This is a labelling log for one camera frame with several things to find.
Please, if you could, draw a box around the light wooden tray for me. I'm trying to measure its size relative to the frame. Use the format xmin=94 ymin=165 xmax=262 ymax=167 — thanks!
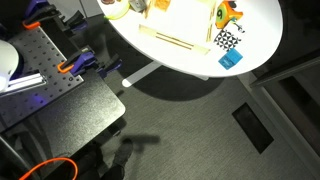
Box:
xmin=137 ymin=0 xmax=218 ymax=56

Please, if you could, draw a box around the blue block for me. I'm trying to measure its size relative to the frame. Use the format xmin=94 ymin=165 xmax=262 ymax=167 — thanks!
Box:
xmin=217 ymin=47 xmax=244 ymax=71

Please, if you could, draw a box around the orange block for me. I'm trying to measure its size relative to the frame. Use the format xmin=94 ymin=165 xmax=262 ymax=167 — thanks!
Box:
xmin=154 ymin=0 xmax=172 ymax=13

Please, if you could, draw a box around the white table base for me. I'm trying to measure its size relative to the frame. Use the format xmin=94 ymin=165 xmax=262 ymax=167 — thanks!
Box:
xmin=121 ymin=61 xmax=211 ymax=89

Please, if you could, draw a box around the gray shoe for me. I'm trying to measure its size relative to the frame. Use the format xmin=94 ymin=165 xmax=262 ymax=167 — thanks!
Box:
xmin=111 ymin=137 xmax=135 ymax=168

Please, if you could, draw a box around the dark gray mounting desk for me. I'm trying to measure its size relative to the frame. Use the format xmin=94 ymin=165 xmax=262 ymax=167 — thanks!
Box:
xmin=0 ymin=68 xmax=127 ymax=180

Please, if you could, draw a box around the orange clamp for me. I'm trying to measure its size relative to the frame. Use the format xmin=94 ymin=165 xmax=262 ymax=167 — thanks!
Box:
xmin=56 ymin=45 xmax=123 ymax=80

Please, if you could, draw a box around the black white triangle cube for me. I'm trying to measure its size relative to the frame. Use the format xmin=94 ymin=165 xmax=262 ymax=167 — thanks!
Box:
xmin=213 ymin=28 xmax=243 ymax=52

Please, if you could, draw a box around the yellow banana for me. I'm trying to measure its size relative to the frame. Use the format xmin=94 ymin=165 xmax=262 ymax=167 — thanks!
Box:
xmin=103 ymin=0 xmax=132 ymax=21

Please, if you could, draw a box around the gray cube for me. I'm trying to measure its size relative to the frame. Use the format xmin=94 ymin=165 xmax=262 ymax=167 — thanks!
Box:
xmin=128 ymin=0 xmax=150 ymax=14

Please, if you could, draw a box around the dark floor vent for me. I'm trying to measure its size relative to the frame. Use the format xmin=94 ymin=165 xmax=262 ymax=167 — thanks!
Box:
xmin=231 ymin=102 xmax=275 ymax=155

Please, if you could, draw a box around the orange number toy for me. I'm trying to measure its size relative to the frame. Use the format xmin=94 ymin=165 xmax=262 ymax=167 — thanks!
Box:
xmin=214 ymin=0 xmax=245 ymax=31

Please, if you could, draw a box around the perforated black breadboard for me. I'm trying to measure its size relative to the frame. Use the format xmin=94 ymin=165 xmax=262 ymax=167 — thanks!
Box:
xmin=0 ymin=25 xmax=85 ymax=134

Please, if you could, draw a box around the purple spring clamp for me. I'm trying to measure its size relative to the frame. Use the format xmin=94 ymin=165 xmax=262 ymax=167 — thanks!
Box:
xmin=21 ymin=0 xmax=88 ymax=35

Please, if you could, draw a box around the orange cable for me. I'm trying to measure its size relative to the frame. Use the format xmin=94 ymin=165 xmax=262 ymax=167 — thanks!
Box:
xmin=18 ymin=156 xmax=80 ymax=180

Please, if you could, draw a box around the aluminium rail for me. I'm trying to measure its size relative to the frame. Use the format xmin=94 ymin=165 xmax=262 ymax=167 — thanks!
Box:
xmin=0 ymin=71 xmax=48 ymax=98

